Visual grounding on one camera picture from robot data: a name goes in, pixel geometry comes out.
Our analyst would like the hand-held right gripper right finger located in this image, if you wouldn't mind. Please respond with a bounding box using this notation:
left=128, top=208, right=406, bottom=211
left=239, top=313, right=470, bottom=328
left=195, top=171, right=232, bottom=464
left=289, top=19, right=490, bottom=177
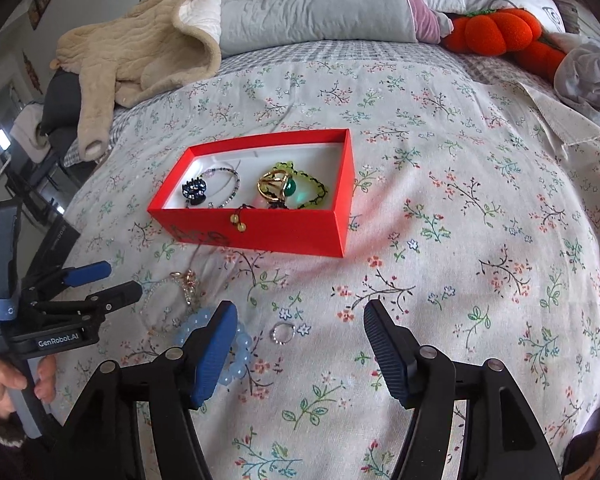
left=363, top=299, right=563, bottom=480

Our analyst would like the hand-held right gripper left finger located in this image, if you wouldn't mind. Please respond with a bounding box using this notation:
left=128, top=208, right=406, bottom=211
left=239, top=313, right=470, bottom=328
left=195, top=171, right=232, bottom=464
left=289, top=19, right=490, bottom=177
left=55, top=301, right=239, bottom=480

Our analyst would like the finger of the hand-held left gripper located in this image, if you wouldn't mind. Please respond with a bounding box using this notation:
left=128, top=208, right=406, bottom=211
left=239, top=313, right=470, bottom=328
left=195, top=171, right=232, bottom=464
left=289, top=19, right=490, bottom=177
left=22, top=261, right=113, bottom=306
left=30, top=281, right=143, bottom=333

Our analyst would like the clear bead bracelet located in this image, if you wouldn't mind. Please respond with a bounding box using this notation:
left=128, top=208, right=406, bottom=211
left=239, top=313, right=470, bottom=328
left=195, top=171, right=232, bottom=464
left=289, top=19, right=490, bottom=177
left=139, top=280, right=201, bottom=339

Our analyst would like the light blue bead bracelet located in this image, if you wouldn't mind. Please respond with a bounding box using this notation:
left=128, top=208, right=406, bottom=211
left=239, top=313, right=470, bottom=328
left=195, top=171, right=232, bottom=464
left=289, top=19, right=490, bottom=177
left=172, top=307, right=255, bottom=387

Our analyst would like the gold charm necklace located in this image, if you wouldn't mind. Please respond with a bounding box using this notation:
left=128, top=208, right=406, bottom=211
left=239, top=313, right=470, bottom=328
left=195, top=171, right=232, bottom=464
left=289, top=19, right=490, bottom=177
left=169, top=242, right=203, bottom=307

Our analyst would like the red jewelry box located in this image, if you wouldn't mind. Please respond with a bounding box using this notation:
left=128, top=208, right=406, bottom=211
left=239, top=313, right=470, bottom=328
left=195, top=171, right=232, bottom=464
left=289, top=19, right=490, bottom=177
left=147, top=129, right=356, bottom=258

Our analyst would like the person's left hand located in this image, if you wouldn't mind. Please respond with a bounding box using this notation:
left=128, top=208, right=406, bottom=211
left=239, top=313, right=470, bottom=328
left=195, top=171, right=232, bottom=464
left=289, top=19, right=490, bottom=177
left=0, top=355, right=58, bottom=421

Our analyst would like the black flat box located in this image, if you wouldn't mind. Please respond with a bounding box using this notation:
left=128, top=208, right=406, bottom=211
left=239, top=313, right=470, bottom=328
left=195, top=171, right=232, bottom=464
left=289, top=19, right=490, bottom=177
left=42, top=224, right=82, bottom=257

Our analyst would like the dark rhinestone hair claw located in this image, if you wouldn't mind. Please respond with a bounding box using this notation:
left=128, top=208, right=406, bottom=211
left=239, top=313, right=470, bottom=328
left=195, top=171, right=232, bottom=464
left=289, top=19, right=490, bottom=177
left=181, top=178, right=210, bottom=207

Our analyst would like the floral bed sheet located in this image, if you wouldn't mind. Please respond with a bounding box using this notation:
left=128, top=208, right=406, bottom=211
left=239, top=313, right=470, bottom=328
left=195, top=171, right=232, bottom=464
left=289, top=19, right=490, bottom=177
left=40, top=55, right=600, bottom=480

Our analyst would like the dark chair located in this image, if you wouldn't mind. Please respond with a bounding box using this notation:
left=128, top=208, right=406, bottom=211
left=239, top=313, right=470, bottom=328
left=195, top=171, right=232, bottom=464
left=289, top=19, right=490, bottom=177
left=0, top=66, right=87, bottom=211

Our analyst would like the beige quilted jacket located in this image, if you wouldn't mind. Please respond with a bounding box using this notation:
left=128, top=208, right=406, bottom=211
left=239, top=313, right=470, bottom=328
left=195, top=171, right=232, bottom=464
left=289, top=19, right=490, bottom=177
left=49, top=0, right=257, bottom=162

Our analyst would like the grey checkered blanket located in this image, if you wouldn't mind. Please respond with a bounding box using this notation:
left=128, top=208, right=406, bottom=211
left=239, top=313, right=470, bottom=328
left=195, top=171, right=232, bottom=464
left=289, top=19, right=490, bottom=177
left=62, top=37, right=531, bottom=168

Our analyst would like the orange pumpkin plush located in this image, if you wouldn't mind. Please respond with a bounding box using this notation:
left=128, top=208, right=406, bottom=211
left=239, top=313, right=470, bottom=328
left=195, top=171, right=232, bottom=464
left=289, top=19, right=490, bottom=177
left=439, top=6, right=570, bottom=82

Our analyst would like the pink cloth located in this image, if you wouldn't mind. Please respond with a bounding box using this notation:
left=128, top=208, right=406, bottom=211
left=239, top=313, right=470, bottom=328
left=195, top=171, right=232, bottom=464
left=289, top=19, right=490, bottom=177
left=391, top=0, right=455, bottom=44

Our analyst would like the grey crumpled cloth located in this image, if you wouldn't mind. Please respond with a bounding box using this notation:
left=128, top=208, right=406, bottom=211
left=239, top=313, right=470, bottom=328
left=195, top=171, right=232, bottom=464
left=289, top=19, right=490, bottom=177
left=552, top=40, right=600, bottom=127

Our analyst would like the grey quilted pillow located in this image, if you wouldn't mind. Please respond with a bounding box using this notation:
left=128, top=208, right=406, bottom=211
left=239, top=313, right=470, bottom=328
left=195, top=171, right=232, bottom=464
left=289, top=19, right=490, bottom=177
left=219, top=0, right=422, bottom=57

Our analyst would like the dark thin beaded bracelet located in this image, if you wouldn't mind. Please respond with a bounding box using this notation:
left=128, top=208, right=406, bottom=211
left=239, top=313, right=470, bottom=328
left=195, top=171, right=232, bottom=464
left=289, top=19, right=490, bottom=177
left=200, top=166, right=242, bottom=210

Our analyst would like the gold ring with green stone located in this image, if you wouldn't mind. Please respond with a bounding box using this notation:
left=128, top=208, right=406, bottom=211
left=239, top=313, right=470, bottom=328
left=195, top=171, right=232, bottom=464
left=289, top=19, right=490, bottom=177
left=256, top=170, right=302, bottom=207

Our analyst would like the green beaded bracelet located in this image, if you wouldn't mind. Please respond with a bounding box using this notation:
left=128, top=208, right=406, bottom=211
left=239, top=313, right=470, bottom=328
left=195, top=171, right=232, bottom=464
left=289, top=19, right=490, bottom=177
left=271, top=161, right=330, bottom=209

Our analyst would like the wall poster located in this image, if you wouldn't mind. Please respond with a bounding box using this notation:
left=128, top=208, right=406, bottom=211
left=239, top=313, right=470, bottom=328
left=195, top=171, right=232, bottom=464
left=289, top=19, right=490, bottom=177
left=26, top=0, right=56, bottom=27

